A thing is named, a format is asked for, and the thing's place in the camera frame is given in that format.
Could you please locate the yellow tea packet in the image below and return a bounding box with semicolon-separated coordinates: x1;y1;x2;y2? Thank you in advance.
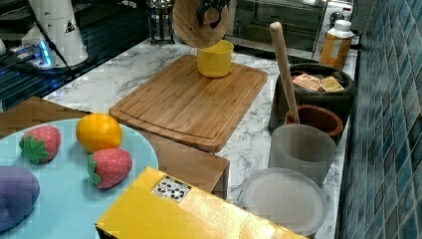
319;77;344;92

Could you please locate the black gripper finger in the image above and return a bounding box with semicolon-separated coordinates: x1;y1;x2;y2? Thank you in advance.
196;0;211;26
210;0;229;28

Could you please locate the left toy strawberry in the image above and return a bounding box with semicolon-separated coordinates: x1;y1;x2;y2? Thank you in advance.
19;125;61;163

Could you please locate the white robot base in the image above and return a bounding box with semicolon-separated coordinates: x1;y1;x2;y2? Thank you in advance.
22;0;98;71

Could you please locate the toy strawberry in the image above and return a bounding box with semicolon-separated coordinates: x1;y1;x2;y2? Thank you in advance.
19;125;61;163
88;148;132;189

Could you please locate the round wooden lid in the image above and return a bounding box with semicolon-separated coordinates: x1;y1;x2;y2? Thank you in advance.
173;0;230;48

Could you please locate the tan tea packet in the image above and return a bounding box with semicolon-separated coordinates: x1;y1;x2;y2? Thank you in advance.
293;74;322;92

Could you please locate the frosted plastic cup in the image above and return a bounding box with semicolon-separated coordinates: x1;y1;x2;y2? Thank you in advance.
268;124;336;186

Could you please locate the silver toaster oven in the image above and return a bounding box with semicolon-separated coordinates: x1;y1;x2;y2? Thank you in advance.
226;0;353;61

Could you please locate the clear plastic lid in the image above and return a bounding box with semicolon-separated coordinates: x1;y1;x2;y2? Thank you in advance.
244;168;327;236

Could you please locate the bamboo cutting board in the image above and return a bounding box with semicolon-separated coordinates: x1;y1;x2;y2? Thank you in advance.
109;55;268;152

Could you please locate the dark bowl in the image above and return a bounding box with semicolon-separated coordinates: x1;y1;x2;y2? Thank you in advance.
268;63;357;133

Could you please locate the yellow cardboard box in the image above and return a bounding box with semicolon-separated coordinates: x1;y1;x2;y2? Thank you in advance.
96;167;306;239

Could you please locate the purple toy eggplant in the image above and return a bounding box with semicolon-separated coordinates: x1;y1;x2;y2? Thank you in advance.
0;166;40;231

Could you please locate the brown wooden mortar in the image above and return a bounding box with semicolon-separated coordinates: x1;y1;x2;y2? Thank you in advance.
284;105;343;144

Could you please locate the light blue plate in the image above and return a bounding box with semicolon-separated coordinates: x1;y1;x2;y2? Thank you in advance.
0;119;158;239

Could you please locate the orange bottle white cap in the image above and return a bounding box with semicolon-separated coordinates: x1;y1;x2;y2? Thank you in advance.
319;20;354;71

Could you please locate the toy orange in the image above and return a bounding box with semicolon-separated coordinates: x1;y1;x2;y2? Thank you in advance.
76;114;122;152

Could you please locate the right toy strawberry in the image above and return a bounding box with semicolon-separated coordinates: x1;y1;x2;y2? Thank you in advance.
88;148;132;189

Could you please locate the wooden pestle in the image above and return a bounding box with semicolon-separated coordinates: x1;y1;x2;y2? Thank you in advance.
270;22;300;123

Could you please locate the yellow cup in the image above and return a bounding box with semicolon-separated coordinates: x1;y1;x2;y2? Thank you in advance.
197;40;234;78

